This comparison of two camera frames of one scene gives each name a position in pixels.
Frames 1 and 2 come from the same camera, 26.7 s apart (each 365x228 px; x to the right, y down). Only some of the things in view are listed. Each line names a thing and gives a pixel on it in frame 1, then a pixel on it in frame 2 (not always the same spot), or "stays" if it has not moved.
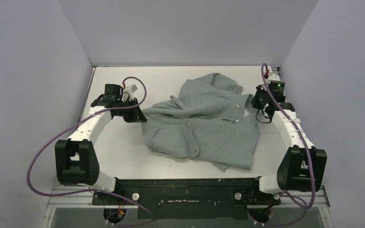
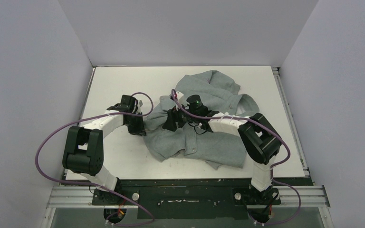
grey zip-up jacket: x=209 y=119 stays
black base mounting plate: x=187 y=198 stays
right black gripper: x=261 y=100 to x=170 y=119
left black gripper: x=136 y=112 to x=139 y=130
